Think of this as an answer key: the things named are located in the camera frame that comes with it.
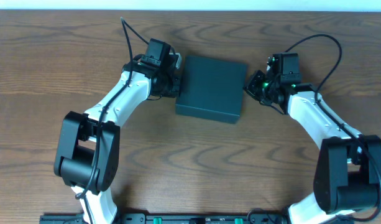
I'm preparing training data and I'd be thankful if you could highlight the dark green box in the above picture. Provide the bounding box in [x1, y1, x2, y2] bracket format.
[175, 55, 247, 124]

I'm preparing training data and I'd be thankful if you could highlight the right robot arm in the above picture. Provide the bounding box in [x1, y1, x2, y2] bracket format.
[244, 70, 381, 223]

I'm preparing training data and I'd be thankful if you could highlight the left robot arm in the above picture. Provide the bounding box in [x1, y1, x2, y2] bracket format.
[53, 60, 181, 223]

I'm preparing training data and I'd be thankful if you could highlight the right black cable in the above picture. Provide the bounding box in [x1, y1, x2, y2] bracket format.
[283, 33, 381, 222]

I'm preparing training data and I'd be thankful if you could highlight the black cable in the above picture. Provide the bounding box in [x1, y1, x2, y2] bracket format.
[283, 33, 381, 222]
[74, 17, 150, 224]

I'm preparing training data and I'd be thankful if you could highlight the left black cable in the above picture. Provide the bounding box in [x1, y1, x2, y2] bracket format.
[74, 17, 150, 224]

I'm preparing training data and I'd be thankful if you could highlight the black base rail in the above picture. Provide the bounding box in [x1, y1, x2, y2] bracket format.
[39, 212, 290, 224]

